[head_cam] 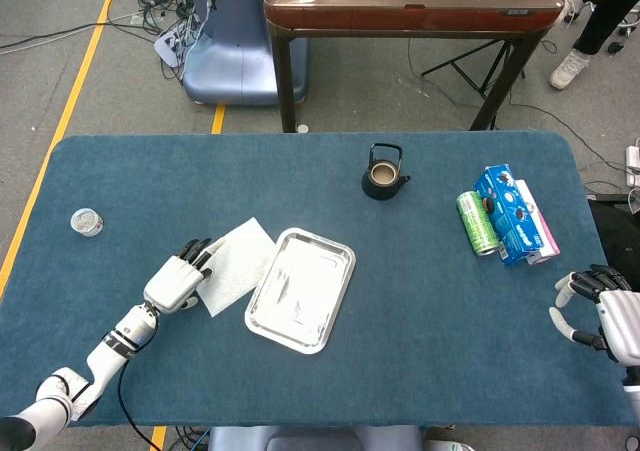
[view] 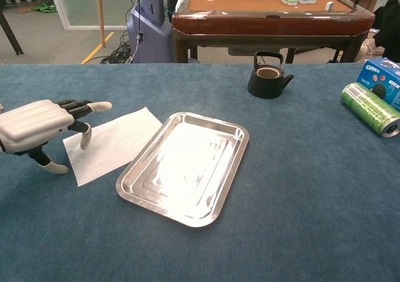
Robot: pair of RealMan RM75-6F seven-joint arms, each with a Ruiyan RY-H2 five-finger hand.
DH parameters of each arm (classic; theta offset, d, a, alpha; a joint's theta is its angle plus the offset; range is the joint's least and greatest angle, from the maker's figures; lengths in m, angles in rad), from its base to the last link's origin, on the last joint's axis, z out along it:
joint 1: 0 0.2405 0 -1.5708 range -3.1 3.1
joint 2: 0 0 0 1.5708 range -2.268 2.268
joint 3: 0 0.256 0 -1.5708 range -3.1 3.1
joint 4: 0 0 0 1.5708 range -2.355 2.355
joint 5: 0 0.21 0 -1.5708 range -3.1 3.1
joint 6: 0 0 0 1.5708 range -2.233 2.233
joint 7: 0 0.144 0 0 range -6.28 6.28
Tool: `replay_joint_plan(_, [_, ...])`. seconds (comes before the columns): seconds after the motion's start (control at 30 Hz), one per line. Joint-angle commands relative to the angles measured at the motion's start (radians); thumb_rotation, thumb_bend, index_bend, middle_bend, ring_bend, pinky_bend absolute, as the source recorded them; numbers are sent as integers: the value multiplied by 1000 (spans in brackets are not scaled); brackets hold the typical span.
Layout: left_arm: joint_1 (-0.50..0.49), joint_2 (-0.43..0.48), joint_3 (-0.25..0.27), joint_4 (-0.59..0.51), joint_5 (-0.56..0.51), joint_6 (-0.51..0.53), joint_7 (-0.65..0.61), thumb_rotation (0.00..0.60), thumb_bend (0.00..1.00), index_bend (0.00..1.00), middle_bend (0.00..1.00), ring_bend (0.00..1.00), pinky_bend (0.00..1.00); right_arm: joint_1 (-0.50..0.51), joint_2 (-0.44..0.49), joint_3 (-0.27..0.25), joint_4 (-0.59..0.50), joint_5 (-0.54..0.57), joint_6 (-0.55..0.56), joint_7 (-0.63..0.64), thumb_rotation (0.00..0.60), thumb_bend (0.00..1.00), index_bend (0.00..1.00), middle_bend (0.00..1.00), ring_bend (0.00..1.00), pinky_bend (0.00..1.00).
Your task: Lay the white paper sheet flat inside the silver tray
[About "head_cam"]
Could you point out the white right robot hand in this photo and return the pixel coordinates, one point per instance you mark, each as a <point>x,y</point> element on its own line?
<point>622,321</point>

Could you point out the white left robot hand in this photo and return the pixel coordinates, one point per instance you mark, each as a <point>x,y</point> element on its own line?
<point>172,283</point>

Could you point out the white paper sheet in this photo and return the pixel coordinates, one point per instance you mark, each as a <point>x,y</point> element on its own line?
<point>240,266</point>

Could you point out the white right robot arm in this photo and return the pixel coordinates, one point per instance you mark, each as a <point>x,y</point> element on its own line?
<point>635,396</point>

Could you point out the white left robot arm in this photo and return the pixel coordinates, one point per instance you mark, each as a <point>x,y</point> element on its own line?
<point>105,358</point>

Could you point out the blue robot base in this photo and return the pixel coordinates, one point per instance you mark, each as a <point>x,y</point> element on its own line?
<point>235,46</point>

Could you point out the silver metal tray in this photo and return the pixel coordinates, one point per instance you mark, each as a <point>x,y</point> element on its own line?
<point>300,291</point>

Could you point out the small white plastic cup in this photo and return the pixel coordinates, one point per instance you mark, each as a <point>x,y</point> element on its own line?
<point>87,222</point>

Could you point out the pink and white box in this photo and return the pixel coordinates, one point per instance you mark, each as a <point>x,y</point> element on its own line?
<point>547,238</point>

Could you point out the blue Oreo cookie box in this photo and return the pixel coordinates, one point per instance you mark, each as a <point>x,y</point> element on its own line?
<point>512,221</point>

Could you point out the green drink can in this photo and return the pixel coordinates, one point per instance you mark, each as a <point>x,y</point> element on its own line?
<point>477,223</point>

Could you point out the blue felt table cover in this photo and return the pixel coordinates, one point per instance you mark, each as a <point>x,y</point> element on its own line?
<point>425,321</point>

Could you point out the white bottle cap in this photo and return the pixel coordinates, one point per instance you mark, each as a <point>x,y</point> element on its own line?
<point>303,128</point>

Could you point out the grey blue robot torso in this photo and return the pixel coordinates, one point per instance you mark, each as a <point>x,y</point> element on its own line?
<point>310,438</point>

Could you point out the black cast iron teapot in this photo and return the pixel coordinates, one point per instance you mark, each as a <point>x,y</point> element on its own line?
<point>382,186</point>

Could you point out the white power strip with plugs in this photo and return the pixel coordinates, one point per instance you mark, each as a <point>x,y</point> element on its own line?
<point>172,41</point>

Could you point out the black tripod stand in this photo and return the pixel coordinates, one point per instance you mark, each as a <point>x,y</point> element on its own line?
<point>467,71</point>

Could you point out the person in black clothes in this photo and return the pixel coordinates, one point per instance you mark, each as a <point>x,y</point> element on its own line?
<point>602,16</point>

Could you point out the brown mahjong table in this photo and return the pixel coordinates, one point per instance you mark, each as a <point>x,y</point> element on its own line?
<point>400,16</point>

